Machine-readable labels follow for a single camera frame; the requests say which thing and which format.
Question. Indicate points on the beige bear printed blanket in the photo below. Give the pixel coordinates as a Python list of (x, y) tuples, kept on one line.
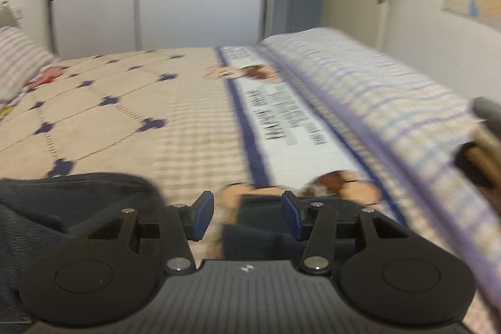
[(164, 115)]

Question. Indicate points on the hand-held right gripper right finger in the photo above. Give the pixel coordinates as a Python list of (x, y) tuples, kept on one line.
[(290, 218)]

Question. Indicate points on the cream folded cloth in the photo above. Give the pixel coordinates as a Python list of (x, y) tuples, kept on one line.
[(491, 140)]

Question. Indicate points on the striped pillow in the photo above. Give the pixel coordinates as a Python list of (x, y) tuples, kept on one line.
[(19, 56)]

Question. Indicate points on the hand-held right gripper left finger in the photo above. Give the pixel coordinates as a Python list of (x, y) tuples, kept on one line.
[(203, 218)]

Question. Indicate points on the purple checked quilt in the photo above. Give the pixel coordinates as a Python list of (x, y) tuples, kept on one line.
[(383, 99)]

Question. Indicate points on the tan folded cloth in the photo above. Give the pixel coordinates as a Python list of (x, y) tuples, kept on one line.
[(483, 163)]

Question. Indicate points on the dark blue jeans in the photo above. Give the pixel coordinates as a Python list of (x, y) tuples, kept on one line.
[(58, 208)]

